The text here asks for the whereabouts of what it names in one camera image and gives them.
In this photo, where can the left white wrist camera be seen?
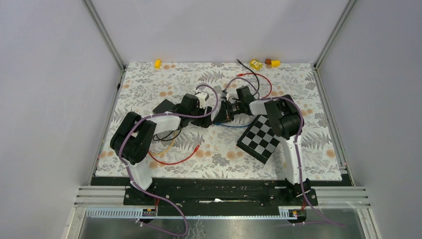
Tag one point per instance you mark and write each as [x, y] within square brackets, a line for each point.
[202, 98]

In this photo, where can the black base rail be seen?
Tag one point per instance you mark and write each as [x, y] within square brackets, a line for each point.
[210, 197]

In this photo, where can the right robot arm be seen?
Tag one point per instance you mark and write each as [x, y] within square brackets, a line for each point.
[278, 122]

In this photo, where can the checkered chess board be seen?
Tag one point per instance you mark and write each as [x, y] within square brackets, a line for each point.
[258, 140]

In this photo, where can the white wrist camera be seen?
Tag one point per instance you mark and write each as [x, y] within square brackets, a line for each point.
[227, 97]
[202, 98]

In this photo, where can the yellow block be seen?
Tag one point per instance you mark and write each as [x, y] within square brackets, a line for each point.
[157, 64]
[275, 63]

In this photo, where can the yellow block left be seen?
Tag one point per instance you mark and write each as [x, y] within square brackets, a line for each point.
[157, 64]

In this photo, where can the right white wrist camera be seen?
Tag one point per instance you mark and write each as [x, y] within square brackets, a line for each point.
[227, 97]

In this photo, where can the yellow block right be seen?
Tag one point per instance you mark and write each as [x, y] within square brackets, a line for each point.
[275, 63]

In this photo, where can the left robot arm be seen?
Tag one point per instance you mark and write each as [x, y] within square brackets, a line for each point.
[132, 139]

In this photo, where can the black router box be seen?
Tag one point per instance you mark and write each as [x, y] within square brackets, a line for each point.
[165, 106]

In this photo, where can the yellow patterned cube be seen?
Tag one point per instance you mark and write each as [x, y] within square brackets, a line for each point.
[255, 64]

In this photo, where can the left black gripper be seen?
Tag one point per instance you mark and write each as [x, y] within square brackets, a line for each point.
[203, 122]

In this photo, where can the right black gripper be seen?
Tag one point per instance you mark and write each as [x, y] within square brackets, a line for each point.
[224, 114]

